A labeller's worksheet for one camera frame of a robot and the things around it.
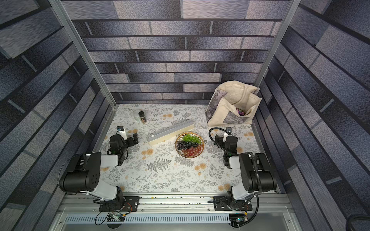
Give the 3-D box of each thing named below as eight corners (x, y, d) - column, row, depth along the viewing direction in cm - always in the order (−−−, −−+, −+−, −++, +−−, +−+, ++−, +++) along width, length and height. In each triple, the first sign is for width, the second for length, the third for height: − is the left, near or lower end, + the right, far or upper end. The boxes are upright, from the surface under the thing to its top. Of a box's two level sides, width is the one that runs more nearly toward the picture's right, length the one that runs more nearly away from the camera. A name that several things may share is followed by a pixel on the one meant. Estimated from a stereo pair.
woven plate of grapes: (174, 158, 92) (174, 155, 89) (176, 135, 103) (175, 132, 100) (204, 158, 92) (205, 155, 89) (202, 135, 103) (203, 132, 100)
